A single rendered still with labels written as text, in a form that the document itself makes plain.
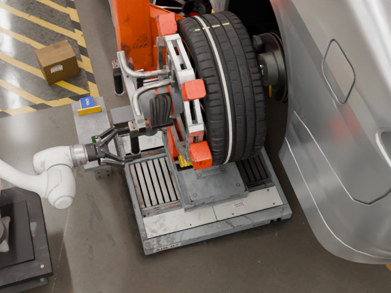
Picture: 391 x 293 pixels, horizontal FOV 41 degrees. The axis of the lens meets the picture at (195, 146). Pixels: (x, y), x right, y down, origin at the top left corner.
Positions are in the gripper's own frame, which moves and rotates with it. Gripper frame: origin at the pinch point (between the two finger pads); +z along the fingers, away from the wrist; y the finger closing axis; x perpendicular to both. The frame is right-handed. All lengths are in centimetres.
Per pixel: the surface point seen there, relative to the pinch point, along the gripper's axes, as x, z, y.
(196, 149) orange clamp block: 5.5, 22.7, 13.1
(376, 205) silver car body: 42, 62, 69
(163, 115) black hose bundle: 17.5, 12.1, 2.3
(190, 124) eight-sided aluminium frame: 15.4, 21.5, 7.6
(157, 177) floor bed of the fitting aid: -82, 15, -28
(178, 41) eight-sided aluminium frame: 29.0, 25.3, -24.1
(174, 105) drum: 5.0, 20.2, -10.9
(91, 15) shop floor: -83, 2, -171
